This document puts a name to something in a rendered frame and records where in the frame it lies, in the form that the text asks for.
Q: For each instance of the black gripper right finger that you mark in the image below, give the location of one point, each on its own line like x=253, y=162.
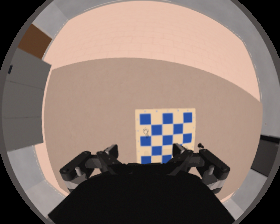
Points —
x=214, y=172

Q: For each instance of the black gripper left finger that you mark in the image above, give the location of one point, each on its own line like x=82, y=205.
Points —
x=73, y=173

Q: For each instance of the blue and cream checkered board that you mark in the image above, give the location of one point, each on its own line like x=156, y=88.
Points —
x=165, y=127

